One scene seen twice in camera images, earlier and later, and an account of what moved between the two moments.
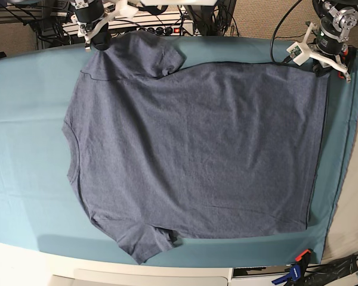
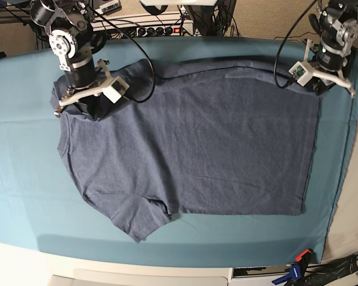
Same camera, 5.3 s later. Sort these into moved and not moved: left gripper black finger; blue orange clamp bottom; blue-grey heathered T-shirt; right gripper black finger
Moved: right gripper black finger; blue-grey heathered T-shirt; left gripper black finger
Not moved: blue orange clamp bottom
